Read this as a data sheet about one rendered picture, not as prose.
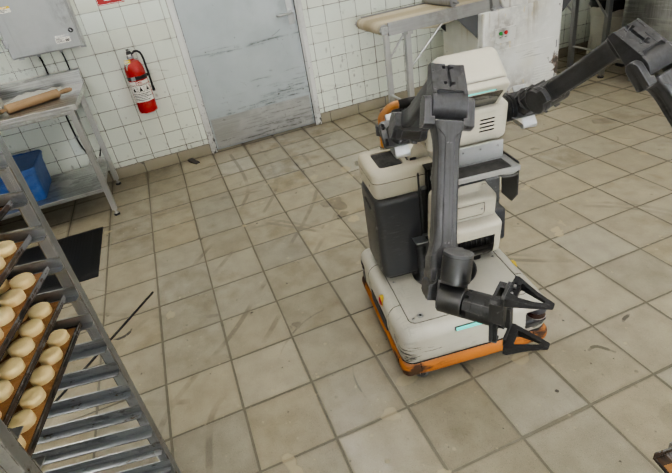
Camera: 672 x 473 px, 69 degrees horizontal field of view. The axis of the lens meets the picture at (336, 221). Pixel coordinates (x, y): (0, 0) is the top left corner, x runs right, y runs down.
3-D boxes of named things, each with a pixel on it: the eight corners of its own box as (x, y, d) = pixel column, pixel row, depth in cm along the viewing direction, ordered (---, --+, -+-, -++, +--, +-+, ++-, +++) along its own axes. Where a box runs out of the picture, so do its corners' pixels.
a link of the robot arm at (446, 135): (468, 103, 108) (418, 99, 107) (477, 94, 102) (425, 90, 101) (462, 299, 105) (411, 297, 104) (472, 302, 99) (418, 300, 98)
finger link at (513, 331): (546, 340, 83) (491, 324, 88) (543, 368, 87) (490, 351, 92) (556, 314, 88) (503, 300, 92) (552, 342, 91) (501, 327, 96)
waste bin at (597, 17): (652, 55, 507) (665, -14, 474) (611, 67, 495) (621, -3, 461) (610, 48, 552) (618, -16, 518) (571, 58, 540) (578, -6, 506)
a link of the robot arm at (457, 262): (460, 291, 104) (420, 290, 104) (467, 239, 102) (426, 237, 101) (480, 315, 93) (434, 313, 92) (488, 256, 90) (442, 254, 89)
